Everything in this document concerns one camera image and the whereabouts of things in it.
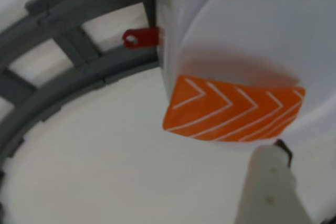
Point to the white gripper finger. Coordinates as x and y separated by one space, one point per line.
267 195

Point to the orange salmon sushi toy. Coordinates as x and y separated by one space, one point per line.
223 113

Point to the white round plate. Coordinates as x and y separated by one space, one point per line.
262 24

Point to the red train coupler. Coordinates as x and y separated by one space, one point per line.
144 36

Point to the white box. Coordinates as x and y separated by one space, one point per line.
170 11

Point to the grey circular toy rail track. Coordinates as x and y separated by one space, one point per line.
76 48

